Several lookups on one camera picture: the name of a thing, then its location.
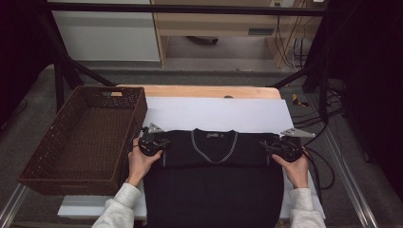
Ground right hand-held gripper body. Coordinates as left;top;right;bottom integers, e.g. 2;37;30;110
268;126;317;163

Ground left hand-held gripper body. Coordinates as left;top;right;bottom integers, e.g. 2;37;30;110
138;122;166;157

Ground brown woven basket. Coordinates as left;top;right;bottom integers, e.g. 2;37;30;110
17;85;149;197

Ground black knit vest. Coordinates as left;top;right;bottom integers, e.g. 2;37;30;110
143;127;285;228

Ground person's left hand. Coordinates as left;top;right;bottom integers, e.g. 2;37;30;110
125;136;164;189

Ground person's right hand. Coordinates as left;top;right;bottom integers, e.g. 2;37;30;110
271;147;310;190

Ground black and yellow tape piece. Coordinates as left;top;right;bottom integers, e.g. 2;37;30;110
291;93;310;108

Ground white table sheet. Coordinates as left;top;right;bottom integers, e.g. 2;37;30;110
57;96;327;222

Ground wooden table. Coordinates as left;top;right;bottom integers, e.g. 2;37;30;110
110;84;282;101

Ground black metal stand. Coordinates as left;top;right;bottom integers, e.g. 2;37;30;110
37;12;117;112
269;31;331;124

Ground dark object under desk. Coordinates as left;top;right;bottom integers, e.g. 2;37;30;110
185;35;220;47

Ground black curtain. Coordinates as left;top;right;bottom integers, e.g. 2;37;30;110
0;0;57;128
325;0;403;201

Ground white cabinet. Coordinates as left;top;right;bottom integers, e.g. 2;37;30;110
47;0;162;63

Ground light wooden desk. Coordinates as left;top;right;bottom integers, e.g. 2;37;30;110
149;0;325;69

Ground black metal crossbar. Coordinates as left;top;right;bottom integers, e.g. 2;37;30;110
47;1;328;18

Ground left hand-held gripper black cable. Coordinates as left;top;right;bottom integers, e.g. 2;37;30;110
120;127;144;179

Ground black floor cables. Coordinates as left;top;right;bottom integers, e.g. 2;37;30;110
290;81;347;191

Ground aluminium floor rail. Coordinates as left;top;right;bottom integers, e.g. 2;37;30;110
318;126;380;228
0;183;29;228

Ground hanging cables bundle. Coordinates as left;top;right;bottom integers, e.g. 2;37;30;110
274;0;311;69

